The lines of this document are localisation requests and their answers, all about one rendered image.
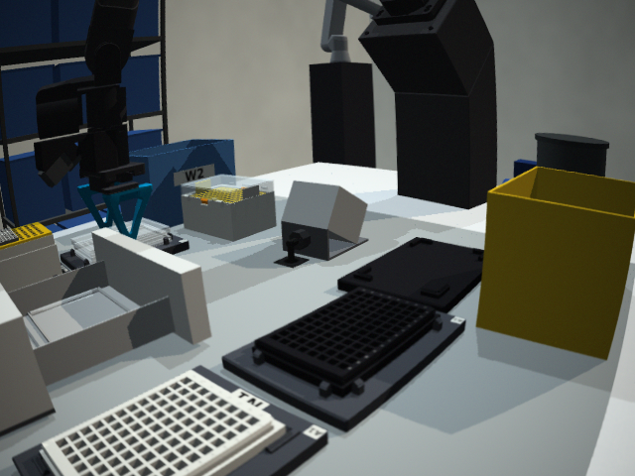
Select yellow open-top box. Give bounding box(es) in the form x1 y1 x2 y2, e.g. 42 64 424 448
475 167 635 360

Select blue bin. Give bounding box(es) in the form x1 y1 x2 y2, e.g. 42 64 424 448
120 139 236 227

